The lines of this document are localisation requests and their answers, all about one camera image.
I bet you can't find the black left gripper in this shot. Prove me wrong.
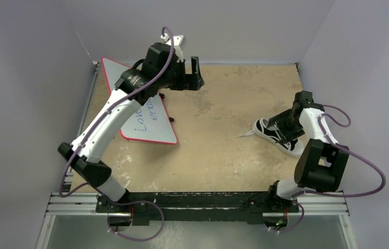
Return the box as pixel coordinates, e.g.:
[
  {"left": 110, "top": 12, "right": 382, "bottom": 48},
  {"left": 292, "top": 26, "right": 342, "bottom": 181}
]
[{"left": 157, "top": 56, "right": 203, "bottom": 90}]

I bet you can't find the black and white sneaker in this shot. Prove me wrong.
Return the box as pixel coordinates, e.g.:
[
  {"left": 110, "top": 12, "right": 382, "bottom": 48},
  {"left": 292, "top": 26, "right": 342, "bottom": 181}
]
[{"left": 252, "top": 118, "right": 304, "bottom": 158}]

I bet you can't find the white shoelace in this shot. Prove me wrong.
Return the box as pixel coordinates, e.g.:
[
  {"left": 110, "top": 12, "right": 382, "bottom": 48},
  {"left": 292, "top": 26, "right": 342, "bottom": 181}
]
[{"left": 237, "top": 130, "right": 254, "bottom": 138}]

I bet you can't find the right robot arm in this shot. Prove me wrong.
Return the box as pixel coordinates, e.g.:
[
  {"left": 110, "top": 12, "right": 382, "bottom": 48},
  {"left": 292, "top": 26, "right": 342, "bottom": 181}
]
[{"left": 266, "top": 91, "right": 349, "bottom": 211}]

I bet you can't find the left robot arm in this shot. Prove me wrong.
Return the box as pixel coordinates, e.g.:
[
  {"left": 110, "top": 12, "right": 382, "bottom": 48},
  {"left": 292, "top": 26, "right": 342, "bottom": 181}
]
[{"left": 58, "top": 43, "right": 204, "bottom": 212}]

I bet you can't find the pink-framed whiteboard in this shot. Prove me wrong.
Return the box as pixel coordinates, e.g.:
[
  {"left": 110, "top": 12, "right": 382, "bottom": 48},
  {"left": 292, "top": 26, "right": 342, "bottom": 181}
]
[{"left": 101, "top": 57, "right": 177, "bottom": 145}]

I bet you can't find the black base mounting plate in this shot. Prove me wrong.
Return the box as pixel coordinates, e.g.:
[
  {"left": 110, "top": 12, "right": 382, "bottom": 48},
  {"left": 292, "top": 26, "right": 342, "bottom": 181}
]
[{"left": 95, "top": 190, "right": 299, "bottom": 227}]

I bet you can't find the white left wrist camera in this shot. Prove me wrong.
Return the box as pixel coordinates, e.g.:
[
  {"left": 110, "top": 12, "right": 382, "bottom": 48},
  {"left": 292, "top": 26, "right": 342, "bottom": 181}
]
[{"left": 161, "top": 33, "right": 187, "bottom": 61}]

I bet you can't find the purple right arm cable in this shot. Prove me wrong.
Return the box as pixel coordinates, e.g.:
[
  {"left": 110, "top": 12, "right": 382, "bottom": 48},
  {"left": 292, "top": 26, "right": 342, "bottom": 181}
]
[{"left": 268, "top": 104, "right": 386, "bottom": 234}]

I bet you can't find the aluminium frame rail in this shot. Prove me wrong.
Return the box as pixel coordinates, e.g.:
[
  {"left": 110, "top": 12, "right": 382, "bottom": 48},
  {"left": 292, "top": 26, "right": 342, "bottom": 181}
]
[{"left": 46, "top": 193, "right": 350, "bottom": 217}]

